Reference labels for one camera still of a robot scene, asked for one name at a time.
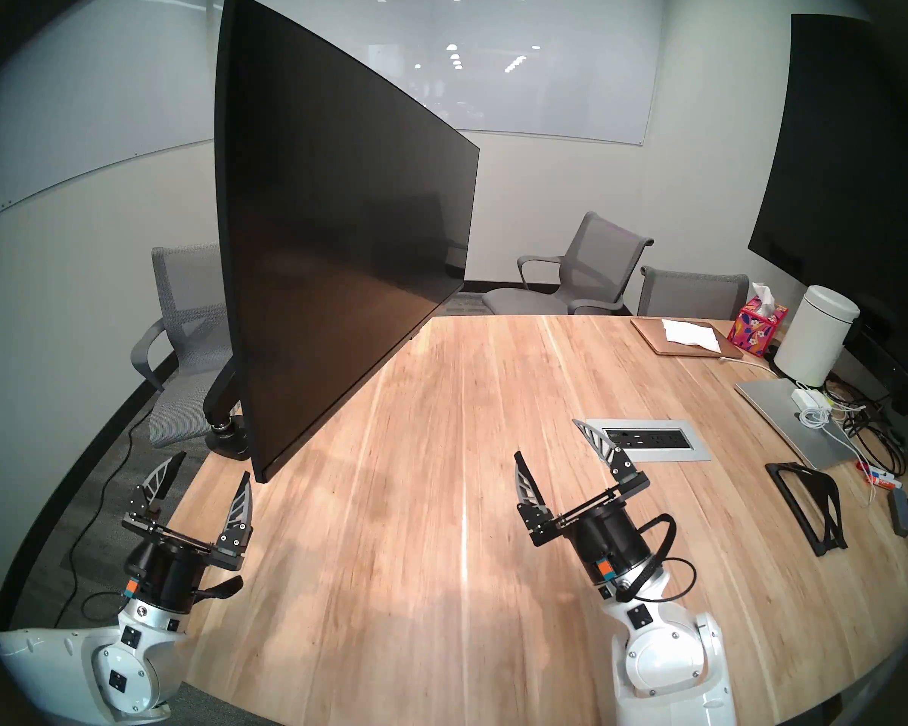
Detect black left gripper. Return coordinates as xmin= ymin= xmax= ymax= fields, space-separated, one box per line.
xmin=121 ymin=451 xmax=254 ymax=613

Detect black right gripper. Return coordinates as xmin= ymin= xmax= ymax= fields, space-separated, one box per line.
xmin=515 ymin=419 xmax=650 ymax=589

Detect black curved wide monitor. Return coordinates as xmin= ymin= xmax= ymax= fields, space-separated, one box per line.
xmin=213 ymin=0 xmax=480 ymax=484

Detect black monitor arm base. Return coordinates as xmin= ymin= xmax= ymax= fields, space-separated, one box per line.
xmin=207 ymin=418 xmax=252 ymax=461

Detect grey mesh office chair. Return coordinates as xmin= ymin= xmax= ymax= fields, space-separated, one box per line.
xmin=483 ymin=211 xmax=655 ymax=317
xmin=637 ymin=266 xmax=750 ymax=321
xmin=130 ymin=242 xmax=235 ymax=449

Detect silver table outlet box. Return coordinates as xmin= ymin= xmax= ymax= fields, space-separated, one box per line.
xmin=585 ymin=419 xmax=711 ymax=463

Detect brown leather desk pad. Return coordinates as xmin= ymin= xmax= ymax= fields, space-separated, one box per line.
xmin=630 ymin=318 xmax=745 ymax=360

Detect white paper sheet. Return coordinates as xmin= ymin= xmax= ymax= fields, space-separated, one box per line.
xmin=661 ymin=319 xmax=723 ymax=352

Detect silver closed laptop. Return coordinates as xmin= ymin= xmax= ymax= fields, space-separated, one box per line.
xmin=734 ymin=377 xmax=863 ymax=470

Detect colourful floral tissue box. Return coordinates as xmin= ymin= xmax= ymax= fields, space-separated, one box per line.
xmin=727 ymin=283 xmax=788 ymax=357

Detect white power adapter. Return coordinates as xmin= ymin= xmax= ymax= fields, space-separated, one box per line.
xmin=791 ymin=388 xmax=833 ymax=429

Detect black folding laptop stand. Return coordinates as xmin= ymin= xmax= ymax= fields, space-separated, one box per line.
xmin=764 ymin=462 xmax=849 ymax=557

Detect white cylindrical canister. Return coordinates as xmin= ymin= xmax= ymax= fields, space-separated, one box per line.
xmin=773 ymin=284 xmax=861 ymax=387

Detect black video bar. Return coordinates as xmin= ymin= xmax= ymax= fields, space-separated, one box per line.
xmin=844 ymin=327 xmax=908 ymax=442

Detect glass whiteboard without writing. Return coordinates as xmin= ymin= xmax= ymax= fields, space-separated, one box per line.
xmin=212 ymin=0 xmax=667 ymax=146

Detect glass whiteboard with writing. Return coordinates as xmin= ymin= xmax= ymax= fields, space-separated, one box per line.
xmin=0 ymin=0 xmax=216 ymax=234

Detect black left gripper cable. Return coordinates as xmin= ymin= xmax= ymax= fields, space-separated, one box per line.
xmin=189 ymin=576 xmax=244 ymax=604

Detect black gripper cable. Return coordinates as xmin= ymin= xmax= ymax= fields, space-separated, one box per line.
xmin=189 ymin=576 xmax=244 ymax=604
xmin=613 ymin=514 xmax=697 ymax=604

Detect black floor cable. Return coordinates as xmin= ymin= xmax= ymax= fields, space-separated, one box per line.
xmin=53 ymin=407 xmax=160 ymax=627

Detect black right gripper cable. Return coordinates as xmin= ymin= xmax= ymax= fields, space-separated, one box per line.
xmin=613 ymin=514 xmax=697 ymax=604

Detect white charger cable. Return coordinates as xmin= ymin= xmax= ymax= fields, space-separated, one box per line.
xmin=802 ymin=407 xmax=878 ymax=506

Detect black cable bundle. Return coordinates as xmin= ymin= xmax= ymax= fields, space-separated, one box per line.
xmin=825 ymin=380 xmax=908 ymax=477

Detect black wall television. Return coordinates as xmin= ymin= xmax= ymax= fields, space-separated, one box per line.
xmin=748 ymin=14 xmax=908 ymax=370

